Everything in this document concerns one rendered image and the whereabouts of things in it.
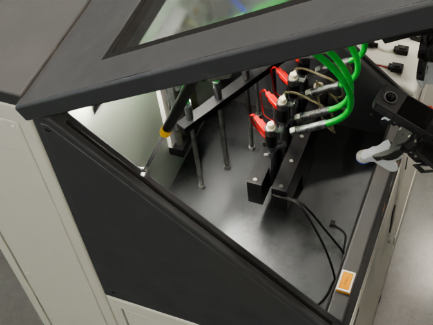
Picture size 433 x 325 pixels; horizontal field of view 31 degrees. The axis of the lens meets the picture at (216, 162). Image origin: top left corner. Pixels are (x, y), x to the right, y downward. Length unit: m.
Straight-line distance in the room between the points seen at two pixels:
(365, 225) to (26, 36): 0.85
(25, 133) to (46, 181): 0.15
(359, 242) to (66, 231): 0.65
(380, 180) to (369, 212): 0.10
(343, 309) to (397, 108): 0.55
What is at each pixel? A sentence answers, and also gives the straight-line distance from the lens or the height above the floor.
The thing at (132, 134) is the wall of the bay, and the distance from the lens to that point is 1.73.
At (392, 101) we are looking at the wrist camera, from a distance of 1.29.
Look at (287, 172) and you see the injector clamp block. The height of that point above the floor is 0.98.
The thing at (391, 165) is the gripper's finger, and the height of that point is 1.35.
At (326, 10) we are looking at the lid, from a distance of 0.98.
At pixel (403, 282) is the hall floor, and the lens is 2.83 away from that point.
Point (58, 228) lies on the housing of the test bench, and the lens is 1.74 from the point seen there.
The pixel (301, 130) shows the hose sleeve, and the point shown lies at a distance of 1.69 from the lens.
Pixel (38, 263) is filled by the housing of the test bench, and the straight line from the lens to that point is 1.96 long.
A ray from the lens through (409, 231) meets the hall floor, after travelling 2.95.
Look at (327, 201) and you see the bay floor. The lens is 1.98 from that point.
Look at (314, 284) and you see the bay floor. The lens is 1.85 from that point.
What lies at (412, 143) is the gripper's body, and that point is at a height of 1.43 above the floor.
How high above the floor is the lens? 2.45
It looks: 51 degrees down
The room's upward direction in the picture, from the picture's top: 8 degrees counter-clockwise
